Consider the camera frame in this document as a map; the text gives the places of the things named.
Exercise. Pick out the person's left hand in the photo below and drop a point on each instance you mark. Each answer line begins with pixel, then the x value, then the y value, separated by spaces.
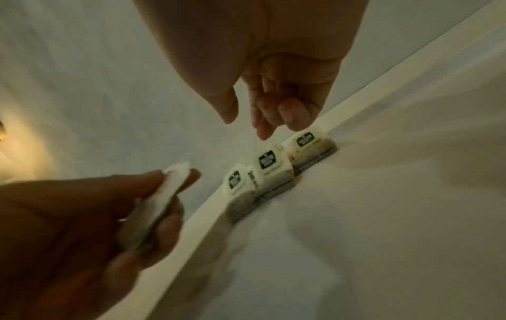
pixel 59 237

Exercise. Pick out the person's right hand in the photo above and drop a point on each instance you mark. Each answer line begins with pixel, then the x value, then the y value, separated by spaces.
pixel 253 40

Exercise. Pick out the row of labelled tea bags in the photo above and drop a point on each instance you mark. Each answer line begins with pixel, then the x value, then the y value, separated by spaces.
pixel 272 168

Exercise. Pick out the white tea bag bundle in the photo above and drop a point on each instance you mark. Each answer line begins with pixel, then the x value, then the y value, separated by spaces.
pixel 162 197

